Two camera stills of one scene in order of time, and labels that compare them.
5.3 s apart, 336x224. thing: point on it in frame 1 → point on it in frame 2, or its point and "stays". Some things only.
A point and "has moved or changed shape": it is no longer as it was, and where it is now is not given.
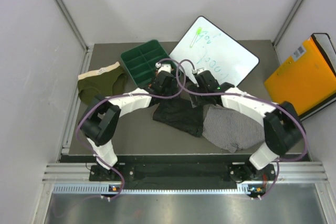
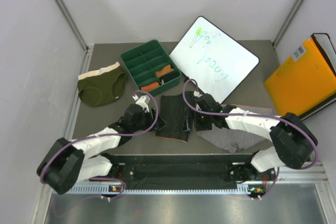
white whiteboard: (207, 46) stays
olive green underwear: (109, 81) stays
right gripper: (195, 88) → (199, 127)
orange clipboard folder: (307, 80) stays
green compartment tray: (141, 62) stays
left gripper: (172, 91) → (148, 115)
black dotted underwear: (179, 113) has moved or changed shape
